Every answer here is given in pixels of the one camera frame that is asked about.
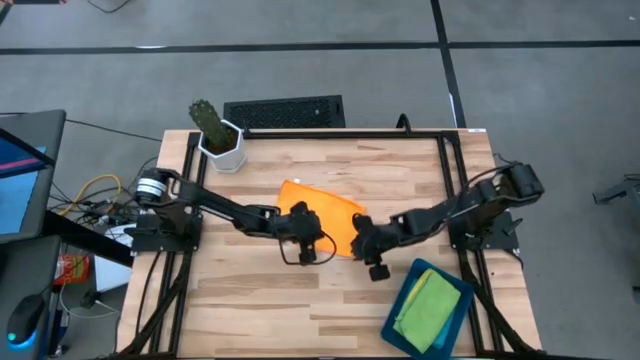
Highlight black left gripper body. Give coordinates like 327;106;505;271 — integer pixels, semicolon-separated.
273;201;325;251

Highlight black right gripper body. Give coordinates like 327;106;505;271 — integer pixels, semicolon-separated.
349;213;401;262

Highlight orange microfiber towel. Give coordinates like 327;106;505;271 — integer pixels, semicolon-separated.
276;179;369;259

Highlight green microfiber towel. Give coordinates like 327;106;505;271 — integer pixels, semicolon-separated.
393;268;462;355

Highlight dark blue square tray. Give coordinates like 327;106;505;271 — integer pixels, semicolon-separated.
379;257;475;360

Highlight black perforated grille panel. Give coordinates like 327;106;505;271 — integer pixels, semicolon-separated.
223;94;346;130

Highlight green cactus plant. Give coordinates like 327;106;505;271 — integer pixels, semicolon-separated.
188;98;239;155

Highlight white power strip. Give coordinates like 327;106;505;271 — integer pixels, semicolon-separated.
102;223;136;249

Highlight white box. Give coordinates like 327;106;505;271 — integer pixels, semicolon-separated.
93;252;134;294

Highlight black desk bar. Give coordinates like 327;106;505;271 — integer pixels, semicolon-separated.
42;208;135;269

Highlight orange snack bag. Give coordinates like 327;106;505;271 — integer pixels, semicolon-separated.
53;253;91;286

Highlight dark grey desk surface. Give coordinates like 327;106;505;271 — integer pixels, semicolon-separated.
0;234;64;360

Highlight grey monitor with blue screen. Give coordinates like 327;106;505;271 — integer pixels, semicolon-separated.
0;108;68;246

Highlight black computer mouse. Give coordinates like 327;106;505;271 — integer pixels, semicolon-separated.
2;294;46;351

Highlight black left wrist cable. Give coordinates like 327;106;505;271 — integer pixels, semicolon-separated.
278;230;339;267

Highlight black aluminium table frame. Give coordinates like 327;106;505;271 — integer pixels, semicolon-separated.
117;128;546;360

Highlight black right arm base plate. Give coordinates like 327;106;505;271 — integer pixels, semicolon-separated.
446;209;521;251

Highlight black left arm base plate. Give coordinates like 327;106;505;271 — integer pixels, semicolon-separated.
130;213;204;253

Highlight yellow cable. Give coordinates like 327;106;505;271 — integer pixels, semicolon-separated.
58;173;123;217

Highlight black floor cable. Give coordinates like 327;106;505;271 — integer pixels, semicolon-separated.
64;118;164;143

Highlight white cable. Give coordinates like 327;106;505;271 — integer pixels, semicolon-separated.
58;279;121;321

